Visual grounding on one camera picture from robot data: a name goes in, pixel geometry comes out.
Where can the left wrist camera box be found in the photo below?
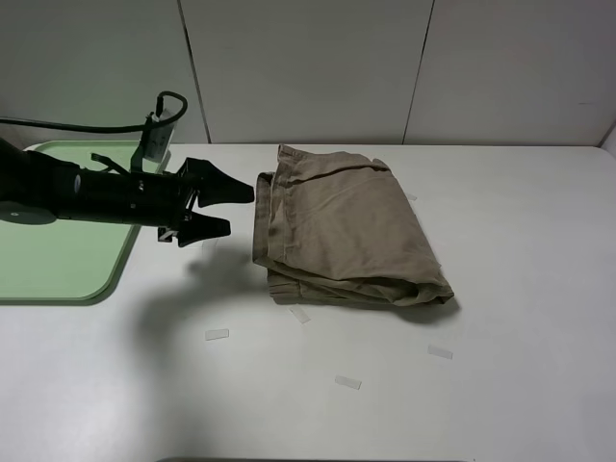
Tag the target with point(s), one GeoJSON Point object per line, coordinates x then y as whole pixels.
{"type": "Point", "coordinates": [154, 141]}

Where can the clear tape strip front left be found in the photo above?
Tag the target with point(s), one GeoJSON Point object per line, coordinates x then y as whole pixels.
{"type": "Point", "coordinates": [216, 334]}

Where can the khaki shorts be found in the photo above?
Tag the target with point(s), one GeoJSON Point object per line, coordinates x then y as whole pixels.
{"type": "Point", "coordinates": [338, 228]}

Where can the clear tape strip near waistband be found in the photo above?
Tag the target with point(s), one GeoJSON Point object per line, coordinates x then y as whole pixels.
{"type": "Point", "coordinates": [300, 314]}

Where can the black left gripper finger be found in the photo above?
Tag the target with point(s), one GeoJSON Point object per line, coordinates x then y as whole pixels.
{"type": "Point", "coordinates": [208, 185]}
{"type": "Point", "coordinates": [200, 228]}

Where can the clear tape strip front centre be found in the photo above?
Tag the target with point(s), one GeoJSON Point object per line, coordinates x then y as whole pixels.
{"type": "Point", "coordinates": [351, 383]}

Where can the green plastic tray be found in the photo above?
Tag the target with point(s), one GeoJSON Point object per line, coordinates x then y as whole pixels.
{"type": "Point", "coordinates": [65, 262]}

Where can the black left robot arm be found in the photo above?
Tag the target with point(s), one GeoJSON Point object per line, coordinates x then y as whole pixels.
{"type": "Point", "coordinates": [37, 189]}

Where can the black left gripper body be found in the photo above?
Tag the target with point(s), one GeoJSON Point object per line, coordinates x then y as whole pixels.
{"type": "Point", "coordinates": [137, 198]}

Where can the clear tape strip front right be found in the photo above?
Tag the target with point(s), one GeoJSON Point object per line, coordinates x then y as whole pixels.
{"type": "Point", "coordinates": [439, 352]}

